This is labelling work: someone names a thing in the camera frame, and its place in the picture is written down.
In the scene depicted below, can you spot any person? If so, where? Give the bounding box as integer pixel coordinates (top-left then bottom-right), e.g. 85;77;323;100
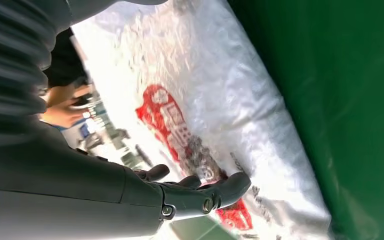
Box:
39;28;95;130

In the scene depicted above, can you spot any green conveyor belt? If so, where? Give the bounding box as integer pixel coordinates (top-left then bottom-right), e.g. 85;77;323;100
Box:
170;0;384;240

